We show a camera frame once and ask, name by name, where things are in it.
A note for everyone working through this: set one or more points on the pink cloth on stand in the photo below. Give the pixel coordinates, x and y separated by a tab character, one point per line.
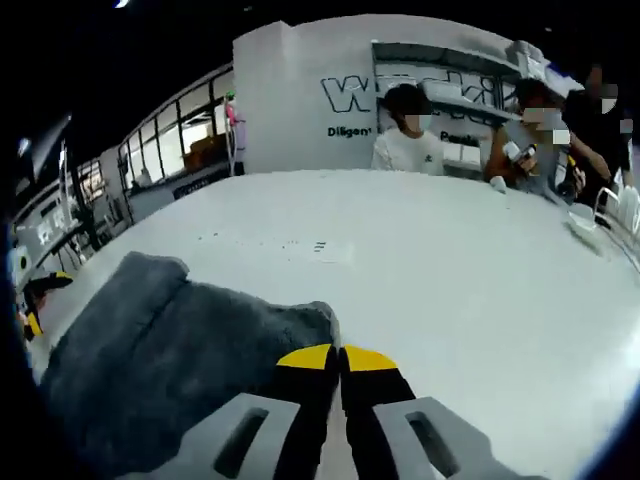
235	130

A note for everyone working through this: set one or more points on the white flat strip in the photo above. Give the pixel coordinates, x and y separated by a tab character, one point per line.
332	251

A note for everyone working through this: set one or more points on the white dish rack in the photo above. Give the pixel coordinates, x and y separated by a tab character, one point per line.
622	220

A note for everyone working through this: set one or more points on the white bowl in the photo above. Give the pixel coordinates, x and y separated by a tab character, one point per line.
582	222

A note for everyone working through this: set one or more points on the stack of white bins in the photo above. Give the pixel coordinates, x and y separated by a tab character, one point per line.
525	52

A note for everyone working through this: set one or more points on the grey metal shelf rack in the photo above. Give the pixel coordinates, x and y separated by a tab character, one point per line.
450	95

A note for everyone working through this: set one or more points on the grey counter cabinet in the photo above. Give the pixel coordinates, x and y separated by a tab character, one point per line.
200	186

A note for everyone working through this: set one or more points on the grey towel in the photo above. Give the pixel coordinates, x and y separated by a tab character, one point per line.
165	350

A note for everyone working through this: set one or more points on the cardboard boxes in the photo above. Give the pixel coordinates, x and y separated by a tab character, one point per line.
200	152

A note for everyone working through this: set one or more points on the black framed glass partition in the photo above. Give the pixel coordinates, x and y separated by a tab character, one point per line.
170	135

